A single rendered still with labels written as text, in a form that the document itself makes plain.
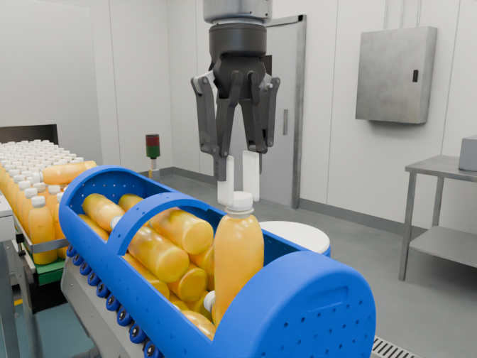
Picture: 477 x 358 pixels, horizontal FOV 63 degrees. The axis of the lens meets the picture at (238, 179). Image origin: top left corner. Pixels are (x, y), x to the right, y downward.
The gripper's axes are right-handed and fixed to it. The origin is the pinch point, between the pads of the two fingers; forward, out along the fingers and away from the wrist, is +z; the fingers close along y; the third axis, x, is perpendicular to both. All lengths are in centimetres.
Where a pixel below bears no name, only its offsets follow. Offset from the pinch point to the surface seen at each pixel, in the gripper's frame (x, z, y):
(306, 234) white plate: 33, 30, 50
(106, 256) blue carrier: 33.1, 21.4, -9.3
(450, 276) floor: 82, 135, 270
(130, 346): 30, 42, -7
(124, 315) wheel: 35, 37, -6
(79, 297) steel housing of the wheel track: 65, 46, -8
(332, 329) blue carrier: -12.0, 20.5, 7.4
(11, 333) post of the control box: 99, 70, -24
